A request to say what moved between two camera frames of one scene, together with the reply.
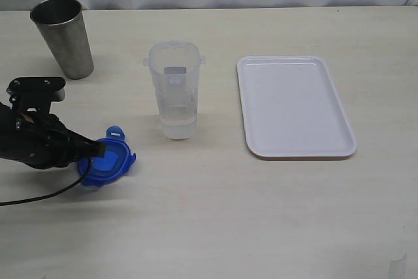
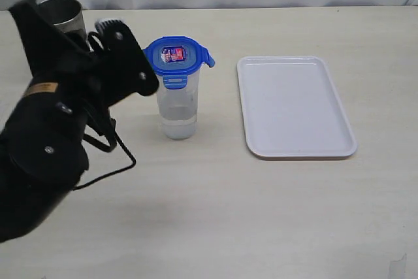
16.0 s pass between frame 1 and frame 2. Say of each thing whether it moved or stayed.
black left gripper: moved
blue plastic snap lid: moved
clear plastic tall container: stayed
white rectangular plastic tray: stayed
